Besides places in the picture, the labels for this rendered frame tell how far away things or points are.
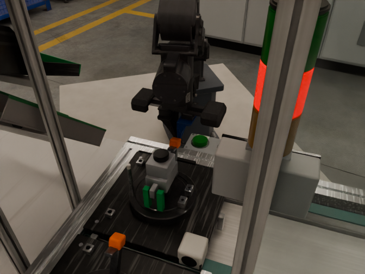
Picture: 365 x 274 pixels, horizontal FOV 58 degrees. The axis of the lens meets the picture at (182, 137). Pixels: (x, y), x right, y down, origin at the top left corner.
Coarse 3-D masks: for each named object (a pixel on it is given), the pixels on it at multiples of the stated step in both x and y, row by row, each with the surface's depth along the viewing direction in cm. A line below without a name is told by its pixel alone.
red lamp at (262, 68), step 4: (260, 60) 32; (260, 64) 31; (264, 64) 31; (260, 68) 31; (264, 68) 30; (260, 72) 31; (264, 72) 31; (260, 76) 31; (264, 76) 31; (260, 80) 32; (256, 84) 33; (260, 84) 32; (256, 88) 33; (260, 88) 32; (256, 92) 33; (260, 92) 32; (256, 96) 33; (260, 96) 32; (256, 100) 33; (260, 100) 32; (256, 104) 33; (256, 108) 33
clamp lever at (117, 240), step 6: (114, 234) 50; (120, 234) 50; (114, 240) 49; (120, 240) 49; (114, 246) 49; (120, 246) 49; (108, 252) 48; (114, 252) 48; (120, 252) 50; (114, 258) 50; (120, 258) 51; (114, 264) 50; (120, 264) 51; (114, 270) 51; (120, 270) 52
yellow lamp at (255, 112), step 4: (252, 112) 35; (256, 112) 33; (252, 116) 35; (256, 116) 34; (252, 120) 35; (256, 120) 34; (252, 124) 35; (252, 128) 35; (252, 132) 35; (248, 136) 37; (252, 136) 36; (248, 140) 37; (252, 140) 36; (252, 144) 36; (252, 148) 36
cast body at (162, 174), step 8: (160, 152) 61; (168, 152) 61; (152, 160) 61; (160, 160) 60; (168, 160) 61; (152, 168) 60; (160, 168) 60; (168, 168) 60; (176, 168) 65; (152, 176) 62; (160, 176) 61; (168, 176) 61; (152, 184) 62; (160, 184) 61; (168, 184) 62; (152, 192) 60
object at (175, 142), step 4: (172, 140) 68; (176, 140) 67; (180, 140) 68; (172, 144) 68; (176, 144) 68; (180, 144) 69; (168, 148) 67; (172, 148) 67; (176, 148) 68; (172, 152) 69; (176, 152) 69; (176, 156) 69; (176, 160) 70
